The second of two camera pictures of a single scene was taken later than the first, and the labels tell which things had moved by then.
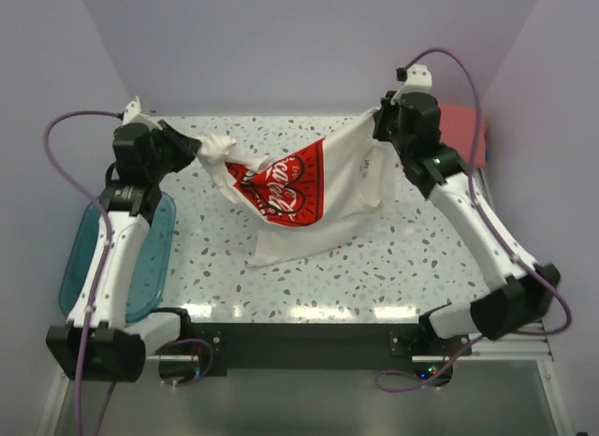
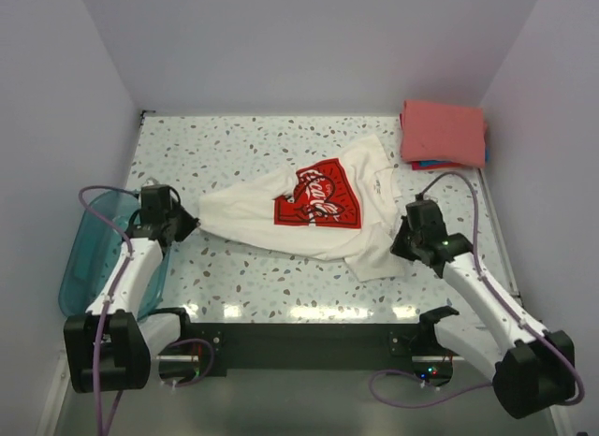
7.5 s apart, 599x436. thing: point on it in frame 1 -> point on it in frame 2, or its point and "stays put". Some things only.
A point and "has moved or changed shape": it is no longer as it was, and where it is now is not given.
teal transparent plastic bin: (150, 268) stays put
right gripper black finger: (381, 131) -> (404, 244)
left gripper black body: (173, 143) -> (181, 224)
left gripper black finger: (184, 144) -> (186, 219)
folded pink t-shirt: (458, 124) stays put
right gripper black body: (387, 120) -> (404, 244)
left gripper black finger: (179, 163) -> (184, 226)
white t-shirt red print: (307, 199) has moved or changed shape
